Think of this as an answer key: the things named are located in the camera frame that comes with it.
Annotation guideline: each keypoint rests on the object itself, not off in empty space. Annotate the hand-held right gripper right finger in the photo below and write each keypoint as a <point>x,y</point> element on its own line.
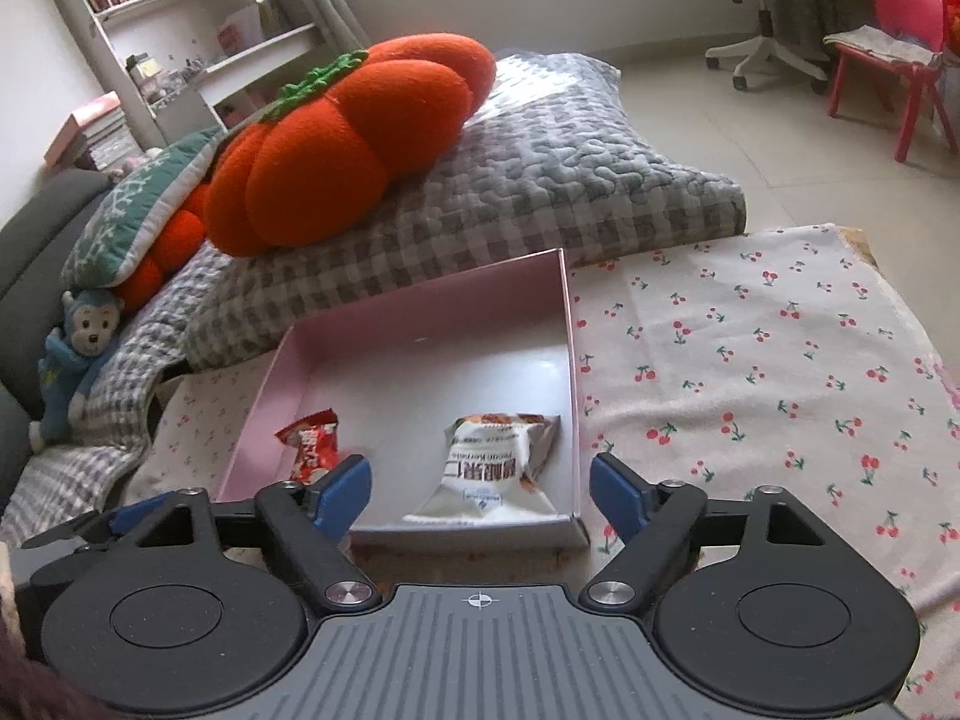
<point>619,499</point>

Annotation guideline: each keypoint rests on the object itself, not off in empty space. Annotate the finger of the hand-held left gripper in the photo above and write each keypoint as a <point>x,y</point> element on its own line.
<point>135,516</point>

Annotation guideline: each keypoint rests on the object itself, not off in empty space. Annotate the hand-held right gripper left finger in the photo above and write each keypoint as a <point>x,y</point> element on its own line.
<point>341,491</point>

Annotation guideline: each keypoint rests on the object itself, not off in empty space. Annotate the red white snack packet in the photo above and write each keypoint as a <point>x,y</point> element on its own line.
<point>307,446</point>

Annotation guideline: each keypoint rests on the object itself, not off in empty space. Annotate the white brown-print snack packet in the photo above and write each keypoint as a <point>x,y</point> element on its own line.
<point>487,472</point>

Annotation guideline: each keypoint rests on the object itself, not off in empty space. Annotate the pink cardboard box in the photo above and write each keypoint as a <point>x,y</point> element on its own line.
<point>420,360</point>

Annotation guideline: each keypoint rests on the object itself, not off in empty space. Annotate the person's left forearm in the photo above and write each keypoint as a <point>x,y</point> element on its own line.
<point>22,690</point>

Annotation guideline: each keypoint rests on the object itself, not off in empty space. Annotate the grey checkered blanket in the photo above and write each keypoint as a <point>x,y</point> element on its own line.
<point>112,420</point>

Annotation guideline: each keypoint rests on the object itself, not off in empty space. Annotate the blue monkey plush toy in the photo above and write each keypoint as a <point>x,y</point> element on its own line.
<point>75,367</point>

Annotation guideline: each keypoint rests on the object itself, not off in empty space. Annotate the cherry print cloth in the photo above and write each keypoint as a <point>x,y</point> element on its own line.
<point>765,390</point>

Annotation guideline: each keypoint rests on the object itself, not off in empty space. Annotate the small orange pumpkin plush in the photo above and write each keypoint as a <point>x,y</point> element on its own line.
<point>176,240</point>

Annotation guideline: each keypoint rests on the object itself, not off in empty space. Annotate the dark grey sofa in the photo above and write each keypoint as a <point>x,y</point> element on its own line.
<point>37,240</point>

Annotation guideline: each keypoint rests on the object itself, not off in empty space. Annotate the green white patterned pillow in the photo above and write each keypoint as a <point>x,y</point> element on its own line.
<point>135,217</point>

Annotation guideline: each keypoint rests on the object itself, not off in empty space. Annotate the grey checkered quilted mat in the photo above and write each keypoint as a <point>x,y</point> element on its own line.
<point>562,180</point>

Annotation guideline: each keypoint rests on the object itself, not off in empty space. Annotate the large orange pumpkin plush pillow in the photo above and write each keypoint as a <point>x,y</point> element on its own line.
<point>337,142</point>

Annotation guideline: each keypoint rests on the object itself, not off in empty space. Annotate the stack of books pink cover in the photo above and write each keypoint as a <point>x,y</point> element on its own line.
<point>90,124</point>

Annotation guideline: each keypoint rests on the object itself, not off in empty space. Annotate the white storage box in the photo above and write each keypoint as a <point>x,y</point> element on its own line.
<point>187,111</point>

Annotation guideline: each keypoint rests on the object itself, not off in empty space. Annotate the red pink box on shelf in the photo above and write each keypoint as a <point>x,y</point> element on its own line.
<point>238,30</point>

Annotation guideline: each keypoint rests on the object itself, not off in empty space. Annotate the white bookshelf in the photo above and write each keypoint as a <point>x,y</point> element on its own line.
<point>202,15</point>

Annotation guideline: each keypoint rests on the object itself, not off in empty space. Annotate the folded cloth on chair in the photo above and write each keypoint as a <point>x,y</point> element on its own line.
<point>877,45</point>

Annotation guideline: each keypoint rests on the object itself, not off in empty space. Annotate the pink plastic chair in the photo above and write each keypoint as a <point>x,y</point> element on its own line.
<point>904,7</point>

